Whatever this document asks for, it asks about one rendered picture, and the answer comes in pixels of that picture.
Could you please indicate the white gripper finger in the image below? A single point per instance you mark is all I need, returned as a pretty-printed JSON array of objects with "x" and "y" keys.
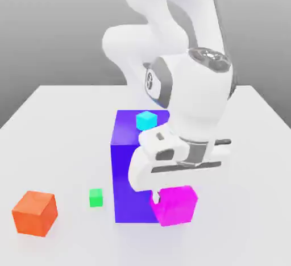
[{"x": 156, "y": 196}]

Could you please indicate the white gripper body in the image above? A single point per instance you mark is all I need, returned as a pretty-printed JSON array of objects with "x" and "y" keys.
[{"x": 141, "y": 175}]

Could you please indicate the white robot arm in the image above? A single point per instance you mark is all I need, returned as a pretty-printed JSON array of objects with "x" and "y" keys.
[{"x": 195, "y": 93}]

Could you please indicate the magenta cube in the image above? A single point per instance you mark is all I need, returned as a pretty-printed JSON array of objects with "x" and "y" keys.
[{"x": 176, "y": 207}]

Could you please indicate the small green cube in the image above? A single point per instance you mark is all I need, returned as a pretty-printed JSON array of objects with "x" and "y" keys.
[{"x": 96, "y": 198}]

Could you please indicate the small cyan cube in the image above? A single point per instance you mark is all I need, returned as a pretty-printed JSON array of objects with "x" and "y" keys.
[{"x": 146, "y": 120}]

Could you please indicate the orange cube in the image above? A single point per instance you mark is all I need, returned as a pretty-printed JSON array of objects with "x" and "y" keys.
[{"x": 34, "y": 213}]

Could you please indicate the large blue box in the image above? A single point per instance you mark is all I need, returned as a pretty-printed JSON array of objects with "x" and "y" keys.
[{"x": 120, "y": 179}]

